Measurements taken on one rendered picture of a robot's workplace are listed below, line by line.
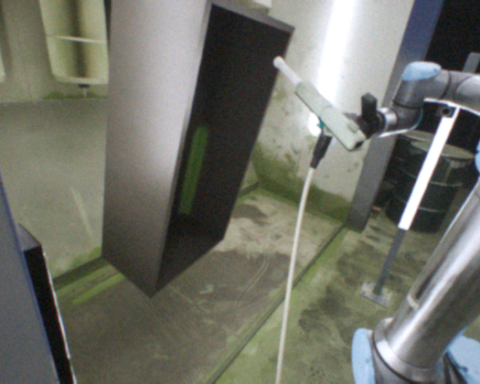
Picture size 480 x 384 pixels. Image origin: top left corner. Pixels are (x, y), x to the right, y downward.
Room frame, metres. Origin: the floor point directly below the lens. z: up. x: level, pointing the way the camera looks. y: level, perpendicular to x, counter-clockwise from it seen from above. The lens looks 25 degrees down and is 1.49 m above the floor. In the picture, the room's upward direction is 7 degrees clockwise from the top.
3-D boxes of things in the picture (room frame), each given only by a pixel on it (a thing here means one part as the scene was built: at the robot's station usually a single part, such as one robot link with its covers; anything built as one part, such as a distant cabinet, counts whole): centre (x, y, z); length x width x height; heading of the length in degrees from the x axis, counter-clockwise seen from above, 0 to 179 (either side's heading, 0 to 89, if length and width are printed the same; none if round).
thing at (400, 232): (1.64, -1.10, 0.82); 0.05 x 0.05 x 1.64; 56
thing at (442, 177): (2.89, -2.00, 0.44); 0.59 x 0.58 x 0.89; 161
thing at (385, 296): (1.64, -1.10, 0.01); 0.20 x 0.20 x 0.01; 56
